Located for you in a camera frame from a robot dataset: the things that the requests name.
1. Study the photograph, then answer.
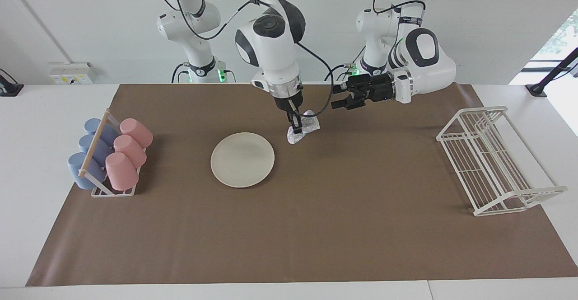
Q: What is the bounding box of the clear plastic bubble wrap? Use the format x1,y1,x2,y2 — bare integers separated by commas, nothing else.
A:
287,109,321,145

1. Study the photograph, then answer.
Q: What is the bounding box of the cream round plate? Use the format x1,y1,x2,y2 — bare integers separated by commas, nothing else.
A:
210,132,275,188

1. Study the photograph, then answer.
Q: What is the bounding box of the brown table mat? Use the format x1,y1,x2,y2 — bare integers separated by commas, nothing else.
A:
26,82,578,287

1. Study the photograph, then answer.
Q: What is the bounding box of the pink plastic cup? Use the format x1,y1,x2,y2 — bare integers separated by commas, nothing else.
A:
113,135,147,169
105,152,140,191
120,118,154,149

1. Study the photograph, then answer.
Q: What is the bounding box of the blue plastic cup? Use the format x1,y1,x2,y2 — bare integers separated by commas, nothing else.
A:
68,152,107,190
79,134,113,167
84,118,120,147

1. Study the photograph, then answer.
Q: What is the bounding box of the clear cup rack wooden rod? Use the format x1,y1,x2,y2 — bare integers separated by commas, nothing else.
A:
78,109,141,197

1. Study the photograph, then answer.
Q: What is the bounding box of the black table clamp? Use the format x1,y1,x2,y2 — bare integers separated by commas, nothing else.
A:
0,69,24,97

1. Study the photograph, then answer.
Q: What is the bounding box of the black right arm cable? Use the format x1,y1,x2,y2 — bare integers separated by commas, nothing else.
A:
149,0,335,118

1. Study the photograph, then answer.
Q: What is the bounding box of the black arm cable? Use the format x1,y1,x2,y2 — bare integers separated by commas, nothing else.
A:
149,0,335,118
373,0,426,27

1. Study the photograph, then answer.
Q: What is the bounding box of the black base cable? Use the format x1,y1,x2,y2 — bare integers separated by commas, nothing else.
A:
172,62,190,84
323,46,367,84

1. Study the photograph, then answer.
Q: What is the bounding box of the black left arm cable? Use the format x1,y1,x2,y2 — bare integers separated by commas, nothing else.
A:
373,0,426,27

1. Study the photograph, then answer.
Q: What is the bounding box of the white wire dish rack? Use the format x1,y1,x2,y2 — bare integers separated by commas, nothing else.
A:
436,106,569,217

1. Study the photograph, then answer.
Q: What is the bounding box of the white wall socket box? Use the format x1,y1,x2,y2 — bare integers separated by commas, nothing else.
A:
47,62,96,84

